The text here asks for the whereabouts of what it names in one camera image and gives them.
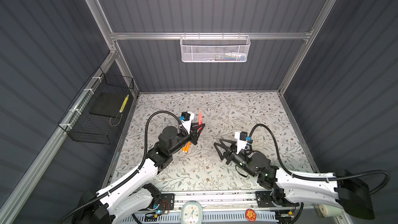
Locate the pink highlighter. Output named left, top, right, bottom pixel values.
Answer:
left=198, top=112, right=203, bottom=134

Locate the red round sticker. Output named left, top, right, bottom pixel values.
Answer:
left=245, top=208, right=257, bottom=222

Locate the white wire basket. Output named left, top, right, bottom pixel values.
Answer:
left=179, top=35, right=251, bottom=63

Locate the black wire basket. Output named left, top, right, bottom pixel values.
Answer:
left=59, top=68, right=134, bottom=145

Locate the white tape roll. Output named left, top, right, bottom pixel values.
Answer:
left=316, top=204, right=334, bottom=218

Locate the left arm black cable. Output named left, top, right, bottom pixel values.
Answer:
left=57, top=110, right=187, bottom=224

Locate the orange highlighter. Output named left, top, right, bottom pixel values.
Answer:
left=182, top=142, right=191, bottom=153

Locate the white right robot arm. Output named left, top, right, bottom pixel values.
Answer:
left=214, top=139, right=375, bottom=220

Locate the black pad in basket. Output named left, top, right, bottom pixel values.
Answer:
left=89, top=92, right=126, bottom=118

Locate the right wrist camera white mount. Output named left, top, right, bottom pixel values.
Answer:
left=234, top=131, right=252, bottom=154

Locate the aluminium enclosure frame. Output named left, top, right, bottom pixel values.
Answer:
left=1, top=0, right=337, bottom=224

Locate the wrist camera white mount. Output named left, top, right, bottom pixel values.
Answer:
left=180, top=112, right=195, bottom=135
left=234, top=131, right=252, bottom=154

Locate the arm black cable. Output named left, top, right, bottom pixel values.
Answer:
left=57, top=110, right=187, bottom=224
left=247, top=123, right=391, bottom=195

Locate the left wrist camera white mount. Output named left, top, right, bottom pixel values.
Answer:
left=180, top=112, right=195, bottom=135

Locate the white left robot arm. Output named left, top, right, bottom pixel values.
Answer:
left=71, top=123, right=205, bottom=224

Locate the yellow highlighter in basket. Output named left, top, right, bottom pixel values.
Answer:
left=119, top=94, right=130, bottom=114

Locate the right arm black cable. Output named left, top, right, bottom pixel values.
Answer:
left=247, top=123, right=391, bottom=195

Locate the white analog clock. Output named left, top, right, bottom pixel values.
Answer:
left=180, top=201, right=203, bottom=224

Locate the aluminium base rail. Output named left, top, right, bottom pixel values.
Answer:
left=121, top=190, right=328, bottom=224

